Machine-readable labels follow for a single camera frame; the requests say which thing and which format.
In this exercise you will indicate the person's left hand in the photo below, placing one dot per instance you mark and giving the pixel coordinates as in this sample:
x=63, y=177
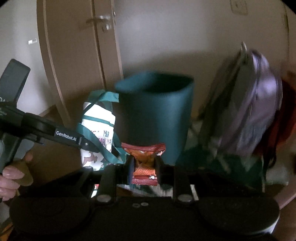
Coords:
x=13, y=173

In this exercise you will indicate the orange snack wrapper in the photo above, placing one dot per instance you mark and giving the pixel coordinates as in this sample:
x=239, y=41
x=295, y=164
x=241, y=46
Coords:
x=143, y=171

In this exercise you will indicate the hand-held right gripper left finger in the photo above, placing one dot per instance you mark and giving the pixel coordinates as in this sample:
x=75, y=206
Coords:
x=130, y=166

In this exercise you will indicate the teal trash bin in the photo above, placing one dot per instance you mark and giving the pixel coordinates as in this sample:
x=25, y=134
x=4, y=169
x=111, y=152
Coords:
x=157, y=115

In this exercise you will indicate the beige door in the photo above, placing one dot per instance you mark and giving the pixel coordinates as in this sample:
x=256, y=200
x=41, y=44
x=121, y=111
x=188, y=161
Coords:
x=69, y=46

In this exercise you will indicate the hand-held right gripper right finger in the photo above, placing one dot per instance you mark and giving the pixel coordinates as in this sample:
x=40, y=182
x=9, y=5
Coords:
x=156, y=168

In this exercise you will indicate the orange bag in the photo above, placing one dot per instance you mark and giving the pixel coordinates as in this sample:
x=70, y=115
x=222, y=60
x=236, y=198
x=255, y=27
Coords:
x=286, y=115

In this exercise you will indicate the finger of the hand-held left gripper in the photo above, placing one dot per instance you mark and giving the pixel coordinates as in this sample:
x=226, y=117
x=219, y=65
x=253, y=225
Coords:
x=71, y=139

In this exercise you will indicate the lilac and grey backpack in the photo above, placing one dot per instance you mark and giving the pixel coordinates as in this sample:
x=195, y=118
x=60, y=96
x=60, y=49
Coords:
x=242, y=104

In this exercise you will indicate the small white wall fitting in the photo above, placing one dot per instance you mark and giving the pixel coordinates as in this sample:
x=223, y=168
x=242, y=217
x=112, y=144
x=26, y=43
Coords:
x=32, y=41

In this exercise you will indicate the beige wall socket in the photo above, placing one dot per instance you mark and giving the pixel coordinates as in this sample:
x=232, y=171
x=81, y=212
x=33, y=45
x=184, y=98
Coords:
x=240, y=7

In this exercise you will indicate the printed gift bag green ribbon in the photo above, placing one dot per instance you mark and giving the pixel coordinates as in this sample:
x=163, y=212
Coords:
x=97, y=125

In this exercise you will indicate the teal and white zigzag quilt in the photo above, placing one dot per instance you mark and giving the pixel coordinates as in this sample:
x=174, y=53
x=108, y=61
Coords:
x=231, y=176

